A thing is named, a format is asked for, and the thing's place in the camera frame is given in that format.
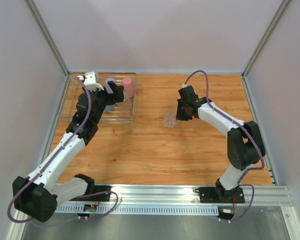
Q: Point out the blue plastic cup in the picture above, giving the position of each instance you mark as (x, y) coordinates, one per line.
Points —
(109, 108)

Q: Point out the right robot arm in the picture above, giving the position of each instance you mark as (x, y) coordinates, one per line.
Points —
(245, 146)

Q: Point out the aluminium corner post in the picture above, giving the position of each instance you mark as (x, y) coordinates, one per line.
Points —
(46, 34)
(265, 37)

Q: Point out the clear wire dish rack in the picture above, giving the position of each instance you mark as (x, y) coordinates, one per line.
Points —
(120, 113)

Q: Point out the right aluminium corner post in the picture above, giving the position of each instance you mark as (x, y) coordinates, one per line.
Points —
(265, 37)

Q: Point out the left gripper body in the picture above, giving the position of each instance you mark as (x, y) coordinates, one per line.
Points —
(103, 99)

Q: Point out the purple plastic cup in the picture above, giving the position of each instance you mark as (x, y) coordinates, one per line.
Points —
(110, 83)

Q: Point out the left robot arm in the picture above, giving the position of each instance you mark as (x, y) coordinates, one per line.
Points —
(38, 195)

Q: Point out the clear glass tumbler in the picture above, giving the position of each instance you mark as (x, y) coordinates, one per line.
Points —
(127, 104)
(169, 120)

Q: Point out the pink plastic cup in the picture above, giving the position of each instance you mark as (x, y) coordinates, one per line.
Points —
(128, 86)

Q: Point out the left aluminium corner post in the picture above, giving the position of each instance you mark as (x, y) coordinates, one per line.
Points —
(46, 34)

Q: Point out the slotted cable duct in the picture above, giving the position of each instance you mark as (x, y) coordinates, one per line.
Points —
(139, 209)

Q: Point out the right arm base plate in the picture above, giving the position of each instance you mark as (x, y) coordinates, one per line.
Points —
(217, 195)

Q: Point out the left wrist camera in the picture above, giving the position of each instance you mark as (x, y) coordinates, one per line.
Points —
(90, 81)

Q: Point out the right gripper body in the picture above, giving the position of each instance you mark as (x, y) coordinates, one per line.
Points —
(179, 109)

